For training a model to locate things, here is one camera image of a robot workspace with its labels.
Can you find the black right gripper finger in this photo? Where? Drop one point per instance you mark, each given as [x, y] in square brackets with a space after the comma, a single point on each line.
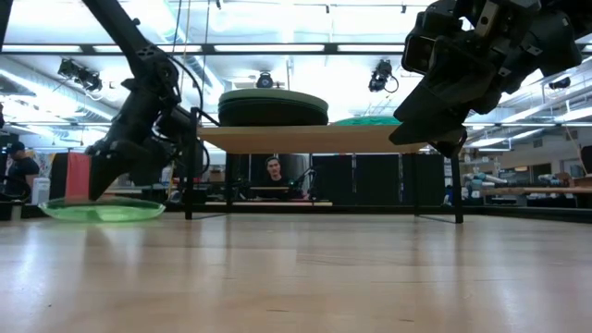
[435, 134]
[448, 99]

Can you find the red panel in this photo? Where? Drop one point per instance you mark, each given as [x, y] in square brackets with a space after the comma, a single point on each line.
[77, 176]

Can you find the person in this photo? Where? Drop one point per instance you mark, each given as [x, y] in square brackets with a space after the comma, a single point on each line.
[274, 180]
[23, 171]

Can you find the black round plate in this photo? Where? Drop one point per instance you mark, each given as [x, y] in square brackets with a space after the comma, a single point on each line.
[273, 107]
[273, 115]
[273, 122]

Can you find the wooden shelf black metal frame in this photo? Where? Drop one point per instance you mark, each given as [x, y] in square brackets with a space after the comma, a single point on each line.
[305, 139]

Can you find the white container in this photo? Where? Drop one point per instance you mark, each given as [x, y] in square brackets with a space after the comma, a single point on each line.
[40, 192]

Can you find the mint green round plate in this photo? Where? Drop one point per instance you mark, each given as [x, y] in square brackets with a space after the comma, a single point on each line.
[273, 94]

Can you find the teal transparent plate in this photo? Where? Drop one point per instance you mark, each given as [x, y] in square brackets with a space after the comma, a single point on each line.
[365, 125]
[365, 119]

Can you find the black ceiling-mounted camera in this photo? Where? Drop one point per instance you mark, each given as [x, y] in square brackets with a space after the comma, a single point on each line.
[381, 74]
[81, 76]
[264, 81]

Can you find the wooden desk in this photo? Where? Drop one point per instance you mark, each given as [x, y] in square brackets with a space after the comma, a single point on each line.
[268, 203]

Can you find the green transparent plate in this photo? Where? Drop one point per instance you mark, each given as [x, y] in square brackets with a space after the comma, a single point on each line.
[102, 210]

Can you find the black partition panels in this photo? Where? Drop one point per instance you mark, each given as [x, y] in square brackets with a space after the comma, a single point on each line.
[379, 180]

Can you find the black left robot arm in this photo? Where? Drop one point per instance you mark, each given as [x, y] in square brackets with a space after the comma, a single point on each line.
[120, 28]

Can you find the black-framed wooden workbench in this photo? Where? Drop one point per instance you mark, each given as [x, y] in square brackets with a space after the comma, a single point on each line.
[536, 190]

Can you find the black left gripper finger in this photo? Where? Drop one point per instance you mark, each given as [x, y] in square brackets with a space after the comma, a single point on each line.
[104, 176]
[150, 164]

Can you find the teal and white robot arm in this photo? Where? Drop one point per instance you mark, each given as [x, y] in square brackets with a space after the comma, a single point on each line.
[481, 179]

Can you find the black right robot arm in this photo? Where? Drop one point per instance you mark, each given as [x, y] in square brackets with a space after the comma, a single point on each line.
[562, 32]

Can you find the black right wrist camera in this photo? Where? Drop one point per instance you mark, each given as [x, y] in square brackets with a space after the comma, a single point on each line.
[417, 54]

